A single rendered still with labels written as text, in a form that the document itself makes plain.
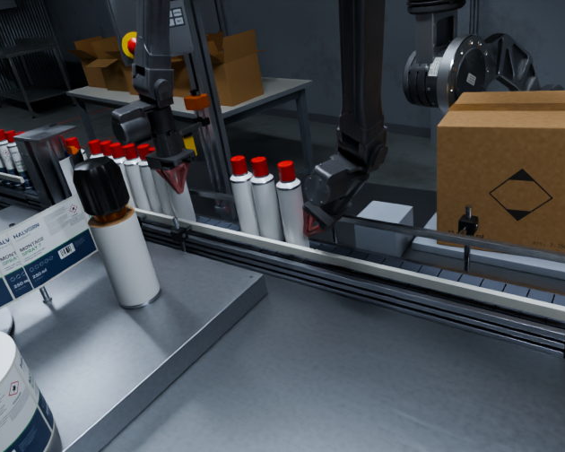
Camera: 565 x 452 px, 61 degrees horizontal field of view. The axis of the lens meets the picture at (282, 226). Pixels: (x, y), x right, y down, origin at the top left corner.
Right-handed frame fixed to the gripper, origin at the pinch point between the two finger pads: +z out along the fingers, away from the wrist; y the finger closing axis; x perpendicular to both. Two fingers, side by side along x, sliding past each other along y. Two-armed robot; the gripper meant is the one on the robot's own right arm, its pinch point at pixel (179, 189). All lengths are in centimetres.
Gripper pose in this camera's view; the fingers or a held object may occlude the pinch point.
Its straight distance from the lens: 114.6
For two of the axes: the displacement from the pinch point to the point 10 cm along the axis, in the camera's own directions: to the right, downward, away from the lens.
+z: 1.5, 8.7, 4.7
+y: 8.0, 1.7, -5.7
